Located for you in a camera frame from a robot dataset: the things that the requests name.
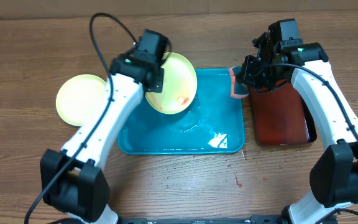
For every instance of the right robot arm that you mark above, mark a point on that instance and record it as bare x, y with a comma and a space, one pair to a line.
334, 178

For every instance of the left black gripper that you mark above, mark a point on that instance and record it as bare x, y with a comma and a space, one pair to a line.
160, 86

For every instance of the yellow plate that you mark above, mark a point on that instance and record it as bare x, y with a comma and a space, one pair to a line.
77, 97
179, 85

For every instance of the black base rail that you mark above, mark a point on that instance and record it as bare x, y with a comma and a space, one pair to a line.
255, 219

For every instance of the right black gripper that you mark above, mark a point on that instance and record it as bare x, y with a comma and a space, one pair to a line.
248, 78

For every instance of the black tray with red inside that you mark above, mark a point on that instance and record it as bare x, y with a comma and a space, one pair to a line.
280, 116

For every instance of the orange sponge with green scourer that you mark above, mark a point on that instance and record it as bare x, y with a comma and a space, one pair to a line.
238, 90

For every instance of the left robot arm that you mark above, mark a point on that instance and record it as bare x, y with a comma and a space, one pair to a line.
72, 178

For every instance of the teal plastic tray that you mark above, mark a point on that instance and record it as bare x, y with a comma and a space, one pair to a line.
212, 124

